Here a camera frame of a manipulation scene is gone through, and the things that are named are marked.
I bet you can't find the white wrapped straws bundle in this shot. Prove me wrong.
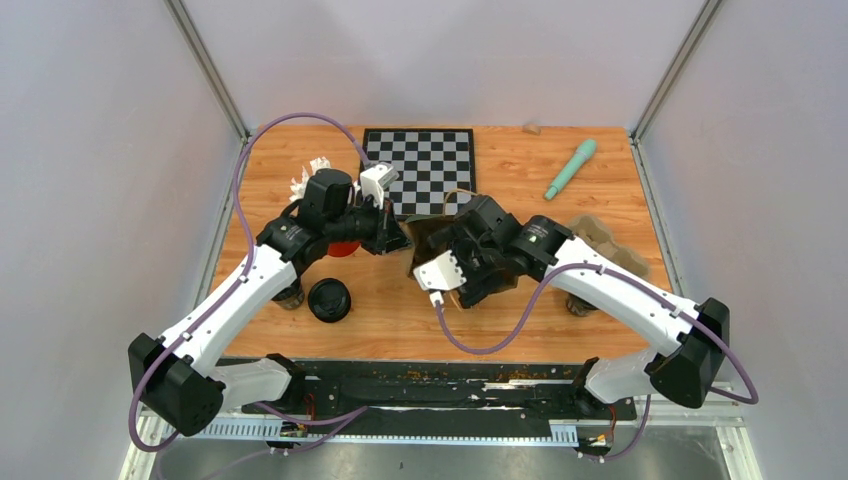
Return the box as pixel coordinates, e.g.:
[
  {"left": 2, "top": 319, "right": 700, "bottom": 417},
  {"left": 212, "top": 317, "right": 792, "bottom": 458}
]
[{"left": 289, "top": 157, "right": 332, "bottom": 202}]

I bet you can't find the cardboard cup carrier tray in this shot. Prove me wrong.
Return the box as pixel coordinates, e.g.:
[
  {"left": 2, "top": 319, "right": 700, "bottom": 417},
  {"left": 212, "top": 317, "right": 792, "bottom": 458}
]
[{"left": 566, "top": 214, "right": 650, "bottom": 280}]

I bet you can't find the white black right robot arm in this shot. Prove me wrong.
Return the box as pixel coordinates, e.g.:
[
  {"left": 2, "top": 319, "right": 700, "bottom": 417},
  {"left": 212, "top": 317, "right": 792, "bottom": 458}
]
[{"left": 413, "top": 195, "right": 730, "bottom": 418}]

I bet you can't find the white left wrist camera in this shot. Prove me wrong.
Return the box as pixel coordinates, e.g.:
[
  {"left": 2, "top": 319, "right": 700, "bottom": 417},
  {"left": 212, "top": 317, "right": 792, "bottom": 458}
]
[{"left": 359, "top": 162, "right": 399, "bottom": 208}]

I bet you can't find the small brown wood block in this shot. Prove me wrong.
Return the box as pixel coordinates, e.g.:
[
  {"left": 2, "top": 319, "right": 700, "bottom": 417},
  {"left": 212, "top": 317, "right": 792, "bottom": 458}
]
[{"left": 522, "top": 123, "right": 542, "bottom": 136}]

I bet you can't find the clear brown plastic cup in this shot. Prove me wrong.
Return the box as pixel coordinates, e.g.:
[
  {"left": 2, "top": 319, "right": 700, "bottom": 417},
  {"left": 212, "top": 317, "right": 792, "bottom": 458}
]
[{"left": 566, "top": 296, "right": 597, "bottom": 317}]

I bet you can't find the black cup stack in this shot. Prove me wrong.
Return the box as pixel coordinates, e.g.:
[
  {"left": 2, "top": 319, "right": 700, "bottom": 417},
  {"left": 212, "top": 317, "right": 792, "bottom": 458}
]
[{"left": 272, "top": 280, "right": 305, "bottom": 310}]

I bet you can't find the black white chessboard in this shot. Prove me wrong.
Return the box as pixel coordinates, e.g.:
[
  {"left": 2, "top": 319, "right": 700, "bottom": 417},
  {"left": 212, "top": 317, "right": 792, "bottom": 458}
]
[{"left": 362, "top": 128, "right": 477, "bottom": 219}]

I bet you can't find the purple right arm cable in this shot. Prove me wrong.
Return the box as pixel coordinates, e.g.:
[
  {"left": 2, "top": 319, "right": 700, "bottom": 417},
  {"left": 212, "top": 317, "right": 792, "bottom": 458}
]
[{"left": 433, "top": 262, "right": 761, "bottom": 462}]

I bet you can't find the black lid stack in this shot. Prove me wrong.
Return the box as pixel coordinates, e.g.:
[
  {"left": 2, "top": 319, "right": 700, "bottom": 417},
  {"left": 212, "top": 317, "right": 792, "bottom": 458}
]
[{"left": 307, "top": 278, "right": 352, "bottom": 324}]

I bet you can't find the mint green handle tool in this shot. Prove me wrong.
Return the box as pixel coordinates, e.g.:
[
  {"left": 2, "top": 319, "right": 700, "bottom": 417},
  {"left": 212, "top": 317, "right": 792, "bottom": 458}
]
[{"left": 543, "top": 139, "right": 597, "bottom": 201}]

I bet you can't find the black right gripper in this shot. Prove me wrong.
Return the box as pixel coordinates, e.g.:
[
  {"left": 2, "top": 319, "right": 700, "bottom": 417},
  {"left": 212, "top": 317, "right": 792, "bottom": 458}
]
[{"left": 428, "top": 224, "right": 503, "bottom": 308}]

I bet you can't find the red straw holder cup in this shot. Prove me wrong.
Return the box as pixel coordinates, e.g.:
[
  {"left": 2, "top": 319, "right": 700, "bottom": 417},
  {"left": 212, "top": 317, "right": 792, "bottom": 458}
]
[{"left": 327, "top": 241, "right": 360, "bottom": 258}]

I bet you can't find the green paper bag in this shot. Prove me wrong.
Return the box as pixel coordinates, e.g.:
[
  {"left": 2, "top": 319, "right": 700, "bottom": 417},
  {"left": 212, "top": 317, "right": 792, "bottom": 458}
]
[{"left": 402, "top": 188, "right": 521, "bottom": 296}]

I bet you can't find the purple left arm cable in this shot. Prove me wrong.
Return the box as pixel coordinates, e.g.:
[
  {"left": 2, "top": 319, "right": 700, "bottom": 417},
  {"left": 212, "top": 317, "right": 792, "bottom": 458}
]
[{"left": 127, "top": 112, "right": 386, "bottom": 465}]

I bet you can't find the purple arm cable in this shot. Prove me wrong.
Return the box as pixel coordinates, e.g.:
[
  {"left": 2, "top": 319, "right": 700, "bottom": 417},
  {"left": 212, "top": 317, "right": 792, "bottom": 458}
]
[
  {"left": 127, "top": 112, "right": 386, "bottom": 465},
  {"left": 433, "top": 262, "right": 761, "bottom": 462}
]

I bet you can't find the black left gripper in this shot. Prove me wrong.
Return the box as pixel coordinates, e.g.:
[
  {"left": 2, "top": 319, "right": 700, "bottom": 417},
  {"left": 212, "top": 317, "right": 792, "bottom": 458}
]
[{"left": 327, "top": 194, "right": 415, "bottom": 256}]

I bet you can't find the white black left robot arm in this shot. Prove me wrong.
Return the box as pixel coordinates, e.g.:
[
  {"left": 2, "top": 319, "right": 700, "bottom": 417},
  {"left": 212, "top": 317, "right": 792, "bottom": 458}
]
[{"left": 128, "top": 163, "right": 410, "bottom": 437}]

